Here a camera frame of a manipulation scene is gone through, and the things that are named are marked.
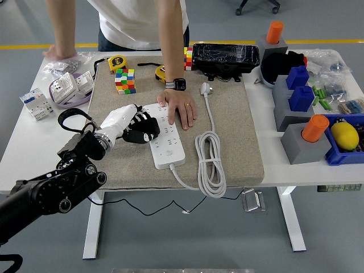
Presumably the clear bag of grey parts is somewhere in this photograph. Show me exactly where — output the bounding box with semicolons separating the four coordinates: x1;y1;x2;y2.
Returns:
42;50;100;79

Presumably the black office chair base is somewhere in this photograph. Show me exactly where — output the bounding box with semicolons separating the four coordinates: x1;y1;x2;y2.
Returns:
235;0;281;16

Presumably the blue plastic block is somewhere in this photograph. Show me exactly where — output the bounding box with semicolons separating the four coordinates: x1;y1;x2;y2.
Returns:
286;65;310;90
289;85;316;113

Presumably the black table control panel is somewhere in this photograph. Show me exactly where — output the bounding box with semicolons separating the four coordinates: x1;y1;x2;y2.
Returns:
317;184;362;193

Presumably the white power strip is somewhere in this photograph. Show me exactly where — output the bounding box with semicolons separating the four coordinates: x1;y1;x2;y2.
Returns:
142;102;186;171

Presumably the yellow tape measure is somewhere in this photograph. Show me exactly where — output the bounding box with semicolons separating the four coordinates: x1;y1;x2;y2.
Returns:
137;61;167;84

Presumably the black wrist watch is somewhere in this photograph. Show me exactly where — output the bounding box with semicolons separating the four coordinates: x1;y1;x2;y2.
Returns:
164;78;188;91

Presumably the white power strip cable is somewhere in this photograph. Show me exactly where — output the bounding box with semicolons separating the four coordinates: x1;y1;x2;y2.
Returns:
169;82;228;198

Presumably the black cloth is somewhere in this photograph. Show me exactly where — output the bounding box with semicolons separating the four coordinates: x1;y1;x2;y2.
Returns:
260;50;307;86

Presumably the silver metal pedal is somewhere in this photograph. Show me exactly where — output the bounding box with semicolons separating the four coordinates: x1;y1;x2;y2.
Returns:
241;189;267;213

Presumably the grey-brown mat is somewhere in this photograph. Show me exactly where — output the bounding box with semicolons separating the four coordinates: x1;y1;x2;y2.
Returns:
85;55;265;191

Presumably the person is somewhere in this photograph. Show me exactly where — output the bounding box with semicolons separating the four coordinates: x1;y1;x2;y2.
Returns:
86;0;191;52

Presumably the pale blue round dish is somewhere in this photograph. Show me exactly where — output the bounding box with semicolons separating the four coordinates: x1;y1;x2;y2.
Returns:
260;64;276;89

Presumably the white wall socket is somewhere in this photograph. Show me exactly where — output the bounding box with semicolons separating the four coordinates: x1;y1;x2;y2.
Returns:
74;71;94;96
51;72;79;103

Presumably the purple oval tray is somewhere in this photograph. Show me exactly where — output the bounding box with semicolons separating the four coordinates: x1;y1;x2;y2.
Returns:
48;72;94;110

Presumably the person's right hand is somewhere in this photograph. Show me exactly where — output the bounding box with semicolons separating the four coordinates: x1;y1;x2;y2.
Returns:
42;44;78;61

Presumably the thin black plug cord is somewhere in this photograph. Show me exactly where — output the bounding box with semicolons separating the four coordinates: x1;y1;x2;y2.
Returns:
88;186;248;216

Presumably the black wrapped device box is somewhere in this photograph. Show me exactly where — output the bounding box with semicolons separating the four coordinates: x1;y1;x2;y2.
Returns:
192;43;261;83

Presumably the orange cylinder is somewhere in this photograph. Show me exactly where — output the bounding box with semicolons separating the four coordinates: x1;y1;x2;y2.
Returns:
266;21;284;45
301;114;330;143

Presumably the black plug adapter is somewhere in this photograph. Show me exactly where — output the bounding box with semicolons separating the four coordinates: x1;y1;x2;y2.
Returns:
129;113;162;142

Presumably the white table leg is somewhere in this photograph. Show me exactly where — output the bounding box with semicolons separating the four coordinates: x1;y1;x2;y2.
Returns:
82;191;105;260
277;187;307;253

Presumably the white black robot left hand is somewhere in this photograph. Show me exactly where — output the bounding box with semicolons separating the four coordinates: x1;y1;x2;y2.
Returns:
98;103;161;144

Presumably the blue storage bin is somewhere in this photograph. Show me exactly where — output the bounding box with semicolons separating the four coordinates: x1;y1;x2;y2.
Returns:
321;113;364;167

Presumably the grey plastic block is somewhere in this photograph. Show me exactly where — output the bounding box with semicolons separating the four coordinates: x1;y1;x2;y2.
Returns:
255;34;289;62
272;74;296;99
273;90;322;132
280;123;332;166

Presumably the clear bag of white parts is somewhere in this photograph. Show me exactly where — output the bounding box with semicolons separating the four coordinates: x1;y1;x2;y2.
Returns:
305;48;353;76

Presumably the person's left hand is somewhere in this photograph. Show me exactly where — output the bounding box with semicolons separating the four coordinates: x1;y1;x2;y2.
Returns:
156;89;198;131

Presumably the white blue circuit breaker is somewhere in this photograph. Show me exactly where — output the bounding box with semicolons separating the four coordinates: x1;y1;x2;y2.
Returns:
19;88;55;121

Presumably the yellow lemon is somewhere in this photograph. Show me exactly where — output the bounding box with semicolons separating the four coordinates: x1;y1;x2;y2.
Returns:
330;122;360;151

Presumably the clear bag of tan connectors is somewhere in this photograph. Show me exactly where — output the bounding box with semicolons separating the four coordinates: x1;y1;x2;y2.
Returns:
338;98;364;115

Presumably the clear bag of blue parts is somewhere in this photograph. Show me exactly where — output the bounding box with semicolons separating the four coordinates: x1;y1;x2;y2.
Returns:
321;71;356;100

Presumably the multicolour puzzle cube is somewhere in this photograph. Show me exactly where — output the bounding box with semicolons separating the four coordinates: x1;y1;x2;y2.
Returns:
183;47;194;71
114;68;137;96

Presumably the yellow tape measure 5m print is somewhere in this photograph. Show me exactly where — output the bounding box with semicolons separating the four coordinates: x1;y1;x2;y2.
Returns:
92;55;128;76

